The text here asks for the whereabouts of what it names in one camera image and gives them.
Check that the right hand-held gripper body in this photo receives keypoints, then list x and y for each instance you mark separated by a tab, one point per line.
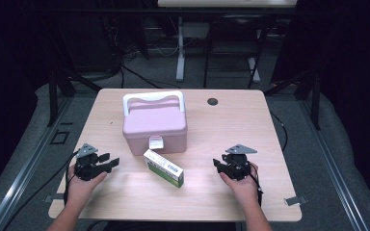
239	166

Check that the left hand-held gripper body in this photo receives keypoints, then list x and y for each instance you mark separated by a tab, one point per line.
85	166

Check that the green and white medicine box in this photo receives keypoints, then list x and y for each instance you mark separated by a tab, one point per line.
163	168

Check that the person's right hand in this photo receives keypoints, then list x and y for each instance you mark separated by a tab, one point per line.
245	189

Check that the person's left hand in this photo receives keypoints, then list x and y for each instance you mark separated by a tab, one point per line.
80	191

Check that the grey metal table clip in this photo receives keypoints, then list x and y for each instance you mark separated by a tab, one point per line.
53	198
295	200

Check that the white background desk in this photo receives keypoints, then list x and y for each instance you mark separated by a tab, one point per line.
180	48

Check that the aluminium floor rail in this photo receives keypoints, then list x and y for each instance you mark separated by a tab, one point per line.
334	166
22	179

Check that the black metal frame strut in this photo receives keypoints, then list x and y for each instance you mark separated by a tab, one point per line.
316	96
53	96

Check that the black metal chair frame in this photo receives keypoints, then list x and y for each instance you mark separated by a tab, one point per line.
231	22

